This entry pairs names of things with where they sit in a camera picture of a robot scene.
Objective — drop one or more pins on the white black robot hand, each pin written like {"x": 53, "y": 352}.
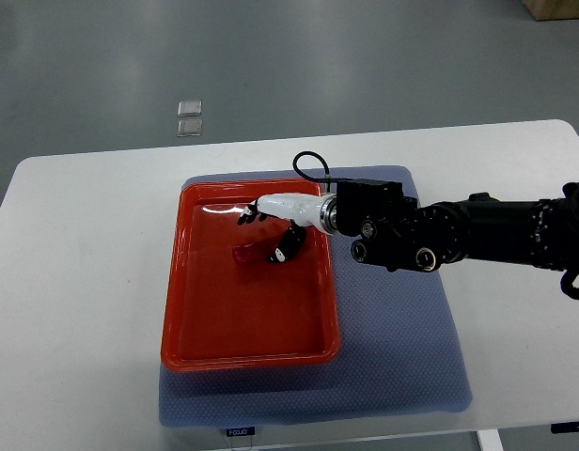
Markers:
{"x": 301, "y": 210}

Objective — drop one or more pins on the red pepper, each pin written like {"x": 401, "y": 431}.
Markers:
{"x": 258, "y": 252}

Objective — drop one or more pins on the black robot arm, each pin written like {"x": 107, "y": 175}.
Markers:
{"x": 390, "y": 230}

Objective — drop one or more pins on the red plastic tray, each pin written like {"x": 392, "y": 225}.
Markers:
{"x": 221, "y": 315}

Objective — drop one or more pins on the lower floor metal plate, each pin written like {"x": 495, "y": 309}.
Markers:
{"x": 190, "y": 127}

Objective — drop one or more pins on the floor metal plate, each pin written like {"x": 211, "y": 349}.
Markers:
{"x": 190, "y": 108}
{"x": 190, "y": 127}

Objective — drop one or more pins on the upper floor metal plate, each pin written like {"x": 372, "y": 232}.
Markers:
{"x": 190, "y": 108}

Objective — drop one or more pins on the blue-grey padded mat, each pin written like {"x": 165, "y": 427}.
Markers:
{"x": 399, "y": 354}

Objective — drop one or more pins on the black mat label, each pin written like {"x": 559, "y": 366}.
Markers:
{"x": 240, "y": 432}

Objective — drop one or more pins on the white table leg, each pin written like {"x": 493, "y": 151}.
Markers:
{"x": 489, "y": 440}

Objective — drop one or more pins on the cardboard box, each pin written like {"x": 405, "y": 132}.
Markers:
{"x": 552, "y": 10}

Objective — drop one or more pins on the black object at edge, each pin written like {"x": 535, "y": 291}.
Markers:
{"x": 564, "y": 428}

